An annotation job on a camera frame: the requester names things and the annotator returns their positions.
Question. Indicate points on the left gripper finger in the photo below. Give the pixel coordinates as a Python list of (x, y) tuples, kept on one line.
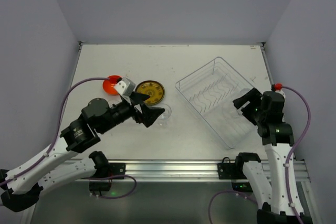
[(138, 98), (148, 115)]

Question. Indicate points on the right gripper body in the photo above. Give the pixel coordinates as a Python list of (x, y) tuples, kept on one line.
[(252, 110)]

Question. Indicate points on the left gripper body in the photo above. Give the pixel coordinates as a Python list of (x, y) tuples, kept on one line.
[(137, 112)]

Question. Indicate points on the clear glass cup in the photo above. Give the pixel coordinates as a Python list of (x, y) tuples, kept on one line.
[(244, 92), (164, 117)]

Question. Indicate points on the yellow patterned plate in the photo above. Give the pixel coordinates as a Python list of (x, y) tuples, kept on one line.
[(153, 89)]

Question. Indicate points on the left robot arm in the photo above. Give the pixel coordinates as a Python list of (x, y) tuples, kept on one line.
[(23, 186)]

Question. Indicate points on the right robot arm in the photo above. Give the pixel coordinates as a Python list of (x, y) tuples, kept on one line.
[(277, 197)]

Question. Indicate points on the orange bowl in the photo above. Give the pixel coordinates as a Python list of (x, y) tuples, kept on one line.
[(108, 85)]

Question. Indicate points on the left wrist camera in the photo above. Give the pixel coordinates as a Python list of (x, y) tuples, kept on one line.
[(124, 88)]

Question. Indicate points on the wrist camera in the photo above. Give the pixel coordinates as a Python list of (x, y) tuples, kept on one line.
[(124, 88), (278, 89)]

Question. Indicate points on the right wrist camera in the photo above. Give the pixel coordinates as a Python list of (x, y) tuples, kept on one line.
[(278, 89)]

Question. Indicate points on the white wire dish rack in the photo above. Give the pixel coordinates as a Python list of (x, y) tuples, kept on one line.
[(210, 91)]

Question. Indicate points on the aluminium mounting rail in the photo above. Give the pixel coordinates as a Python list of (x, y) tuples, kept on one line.
[(171, 170)]

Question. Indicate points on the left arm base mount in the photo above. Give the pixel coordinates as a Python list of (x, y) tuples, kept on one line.
[(113, 170)]

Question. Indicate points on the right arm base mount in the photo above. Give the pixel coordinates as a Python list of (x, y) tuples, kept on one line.
[(234, 171)]

